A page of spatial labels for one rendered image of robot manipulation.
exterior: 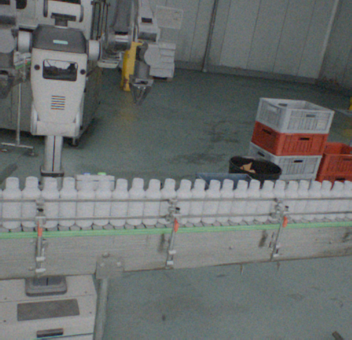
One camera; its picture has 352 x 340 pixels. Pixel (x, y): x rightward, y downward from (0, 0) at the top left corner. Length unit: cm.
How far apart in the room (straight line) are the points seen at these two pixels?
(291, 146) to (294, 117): 29
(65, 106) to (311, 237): 121
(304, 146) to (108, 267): 286
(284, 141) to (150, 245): 254
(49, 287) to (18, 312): 20
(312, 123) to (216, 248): 257
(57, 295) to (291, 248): 123
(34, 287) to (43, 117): 91
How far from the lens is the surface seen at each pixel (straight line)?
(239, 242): 169
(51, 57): 187
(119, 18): 181
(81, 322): 223
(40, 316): 224
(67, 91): 190
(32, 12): 509
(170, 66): 1116
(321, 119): 412
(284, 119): 380
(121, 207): 146
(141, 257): 156
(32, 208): 142
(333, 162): 450
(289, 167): 406
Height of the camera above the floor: 173
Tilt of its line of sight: 20 degrees down
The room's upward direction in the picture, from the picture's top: 10 degrees clockwise
